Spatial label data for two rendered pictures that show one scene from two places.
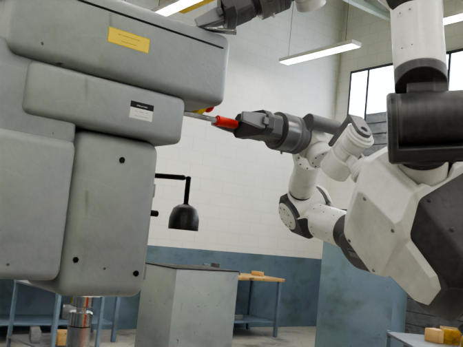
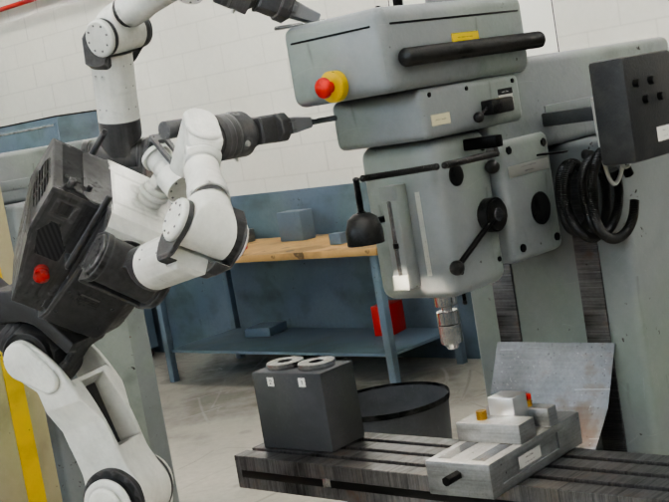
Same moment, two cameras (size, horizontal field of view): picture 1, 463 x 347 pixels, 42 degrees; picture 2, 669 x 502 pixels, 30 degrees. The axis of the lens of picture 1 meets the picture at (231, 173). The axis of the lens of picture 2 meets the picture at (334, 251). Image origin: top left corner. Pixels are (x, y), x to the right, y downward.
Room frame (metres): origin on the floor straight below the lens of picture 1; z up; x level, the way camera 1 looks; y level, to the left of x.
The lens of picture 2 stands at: (3.75, -0.34, 1.72)
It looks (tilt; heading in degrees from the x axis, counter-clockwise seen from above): 6 degrees down; 171
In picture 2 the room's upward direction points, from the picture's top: 10 degrees counter-clockwise
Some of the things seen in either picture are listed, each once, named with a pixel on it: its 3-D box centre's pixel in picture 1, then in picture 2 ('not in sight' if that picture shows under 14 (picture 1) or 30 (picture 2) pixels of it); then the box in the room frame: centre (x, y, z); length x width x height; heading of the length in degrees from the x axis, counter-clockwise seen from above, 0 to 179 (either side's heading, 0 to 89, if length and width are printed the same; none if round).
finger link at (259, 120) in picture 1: (255, 118); not in sight; (1.23, -0.04, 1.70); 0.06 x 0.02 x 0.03; 127
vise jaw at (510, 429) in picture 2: not in sight; (495, 428); (1.38, 0.31, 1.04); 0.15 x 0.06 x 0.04; 40
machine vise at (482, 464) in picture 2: not in sight; (505, 441); (1.37, 0.33, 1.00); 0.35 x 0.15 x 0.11; 130
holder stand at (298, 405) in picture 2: not in sight; (307, 401); (0.86, 0.00, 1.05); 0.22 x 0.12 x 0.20; 40
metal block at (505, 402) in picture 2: not in sight; (508, 408); (1.35, 0.35, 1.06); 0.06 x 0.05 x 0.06; 40
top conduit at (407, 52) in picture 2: not in sight; (475, 48); (1.35, 0.39, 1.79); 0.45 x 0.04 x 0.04; 127
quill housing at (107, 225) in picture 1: (91, 213); (433, 214); (1.25, 0.28, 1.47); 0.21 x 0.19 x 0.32; 37
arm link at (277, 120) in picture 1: (269, 129); (248, 133); (1.33, -0.08, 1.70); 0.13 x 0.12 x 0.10; 37
